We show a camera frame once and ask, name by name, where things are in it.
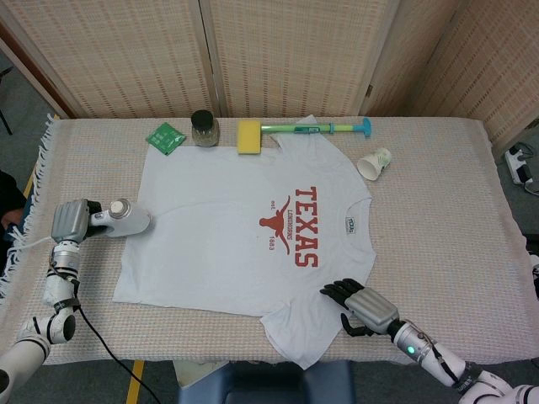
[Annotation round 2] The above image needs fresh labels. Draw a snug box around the blue padded chair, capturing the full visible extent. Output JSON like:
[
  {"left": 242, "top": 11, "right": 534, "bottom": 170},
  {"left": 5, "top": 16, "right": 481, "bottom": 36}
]
[{"left": 176, "top": 359, "right": 355, "bottom": 404}]

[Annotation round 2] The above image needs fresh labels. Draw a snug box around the beige woven table cloth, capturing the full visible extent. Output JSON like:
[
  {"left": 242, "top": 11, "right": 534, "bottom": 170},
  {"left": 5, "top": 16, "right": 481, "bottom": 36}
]
[{"left": 0, "top": 113, "right": 539, "bottom": 367}]

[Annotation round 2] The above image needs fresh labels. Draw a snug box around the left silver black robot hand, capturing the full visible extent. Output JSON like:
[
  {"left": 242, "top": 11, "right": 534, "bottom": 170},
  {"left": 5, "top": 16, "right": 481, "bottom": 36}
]
[{"left": 50, "top": 199, "right": 111, "bottom": 244}]

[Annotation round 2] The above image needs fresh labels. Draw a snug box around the yellow sponge mop green handle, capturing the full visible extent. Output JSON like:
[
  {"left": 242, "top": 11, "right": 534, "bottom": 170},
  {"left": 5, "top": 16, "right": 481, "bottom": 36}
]
[{"left": 236, "top": 117, "right": 374, "bottom": 156}]

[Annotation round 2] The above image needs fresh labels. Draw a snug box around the black metal stand leg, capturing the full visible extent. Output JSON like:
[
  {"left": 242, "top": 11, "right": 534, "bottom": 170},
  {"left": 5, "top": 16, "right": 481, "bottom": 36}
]
[{"left": 0, "top": 65, "right": 13, "bottom": 136}]

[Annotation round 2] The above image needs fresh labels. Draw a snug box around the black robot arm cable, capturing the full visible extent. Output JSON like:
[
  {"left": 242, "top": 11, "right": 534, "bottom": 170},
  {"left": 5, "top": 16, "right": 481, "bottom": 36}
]
[{"left": 77, "top": 306, "right": 152, "bottom": 404}]

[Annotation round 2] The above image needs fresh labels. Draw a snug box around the wooden woven screen panel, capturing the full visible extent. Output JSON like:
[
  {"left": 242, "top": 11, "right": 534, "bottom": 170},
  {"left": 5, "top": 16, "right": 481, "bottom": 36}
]
[
  {"left": 0, "top": 0, "right": 219, "bottom": 121},
  {"left": 200, "top": 0, "right": 399, "bottom": 119},
  {"left": 366, "top": 0, "right": 539, "bottom": 148}
]

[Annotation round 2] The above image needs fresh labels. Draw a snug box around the white handheld steamer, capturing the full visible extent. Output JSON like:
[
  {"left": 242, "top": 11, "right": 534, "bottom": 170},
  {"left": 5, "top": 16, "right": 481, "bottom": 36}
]
[{"left": 90, "top": 198, "right": 152, "bottom": 239}]

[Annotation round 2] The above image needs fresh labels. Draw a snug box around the person in dark clothing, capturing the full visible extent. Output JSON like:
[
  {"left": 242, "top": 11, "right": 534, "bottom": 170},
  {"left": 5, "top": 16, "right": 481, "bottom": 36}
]
[{"left": 0, "top": 170, "right": 27, "bottom": 231}]

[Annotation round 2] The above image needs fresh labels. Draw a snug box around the white paper cup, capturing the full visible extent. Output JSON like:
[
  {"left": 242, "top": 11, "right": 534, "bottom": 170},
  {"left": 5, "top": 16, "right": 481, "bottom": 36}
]
[{"left": 356, "top": 147, "right": 392, "bottom": 181}]

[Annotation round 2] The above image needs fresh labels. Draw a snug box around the white patterned bag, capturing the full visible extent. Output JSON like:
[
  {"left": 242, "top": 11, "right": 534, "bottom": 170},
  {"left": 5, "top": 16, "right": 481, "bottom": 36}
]
[{"left": 528, "top": 252, "right": 539, "bottom": 302}]

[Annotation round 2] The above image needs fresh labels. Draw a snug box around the white power strip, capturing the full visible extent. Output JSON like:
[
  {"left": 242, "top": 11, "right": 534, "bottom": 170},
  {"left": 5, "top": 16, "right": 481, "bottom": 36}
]
[{"left": 504, "top": 145, "right": 535, "bottom": 185}]

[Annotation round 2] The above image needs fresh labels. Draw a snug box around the cream board under table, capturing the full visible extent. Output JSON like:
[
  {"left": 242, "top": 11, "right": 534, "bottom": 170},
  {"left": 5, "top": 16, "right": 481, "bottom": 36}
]
[{"left": 173, "top": 360, "right": 227, "bottom": 389}]

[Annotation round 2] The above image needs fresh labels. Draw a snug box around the glass jar with black lid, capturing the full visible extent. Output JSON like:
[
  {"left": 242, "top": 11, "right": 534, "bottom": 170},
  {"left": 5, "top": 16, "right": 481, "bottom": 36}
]
[{"left": 190, "top": 109, "right": 221, "bottom": 148}]

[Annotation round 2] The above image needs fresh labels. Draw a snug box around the green foil packet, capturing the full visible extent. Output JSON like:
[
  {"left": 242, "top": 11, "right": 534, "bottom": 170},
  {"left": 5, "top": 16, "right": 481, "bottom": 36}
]
[{"left": 145, "top": 121, "right": 188, "bottom": 157}]

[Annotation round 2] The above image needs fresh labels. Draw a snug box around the white Texas print T-shirt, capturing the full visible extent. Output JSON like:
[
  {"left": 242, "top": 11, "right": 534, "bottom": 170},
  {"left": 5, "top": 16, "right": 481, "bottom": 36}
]
[{"left": 112, "top": 114, "right": 377, "bottom": 371}]

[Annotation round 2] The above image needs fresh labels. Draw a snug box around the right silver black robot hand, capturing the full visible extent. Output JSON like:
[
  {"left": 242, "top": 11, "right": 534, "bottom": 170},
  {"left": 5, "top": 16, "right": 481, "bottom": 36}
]
[{"left": 319, "top": 277, "right": 400, "bottom": 338}]

